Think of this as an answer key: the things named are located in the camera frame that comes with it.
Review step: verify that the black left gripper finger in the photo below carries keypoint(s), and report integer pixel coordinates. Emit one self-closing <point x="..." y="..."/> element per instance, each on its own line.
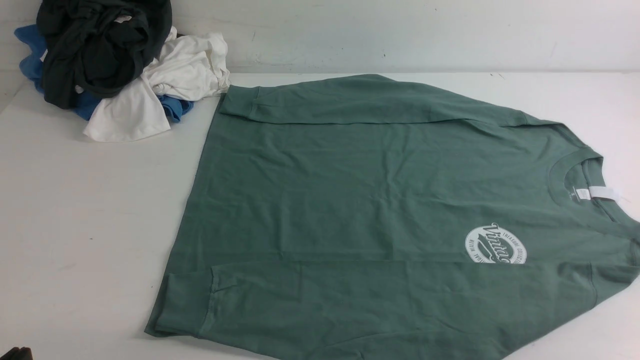
<point x="18" y="353"/>

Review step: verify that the green long-sleeved shirt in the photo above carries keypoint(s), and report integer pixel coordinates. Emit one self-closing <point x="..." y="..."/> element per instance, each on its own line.
<point x="366" y="218"/>

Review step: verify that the blue crumpled garment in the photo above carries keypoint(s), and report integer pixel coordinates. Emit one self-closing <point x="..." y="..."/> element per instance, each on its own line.
<point x="32" y="68"/>

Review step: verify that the black crumpled garment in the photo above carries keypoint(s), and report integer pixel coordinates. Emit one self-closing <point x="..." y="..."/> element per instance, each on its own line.
<point x="99" y="46"/>

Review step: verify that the white crumpled garment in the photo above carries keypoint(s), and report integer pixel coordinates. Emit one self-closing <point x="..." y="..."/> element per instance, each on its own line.
<point x="188" y="68"/>

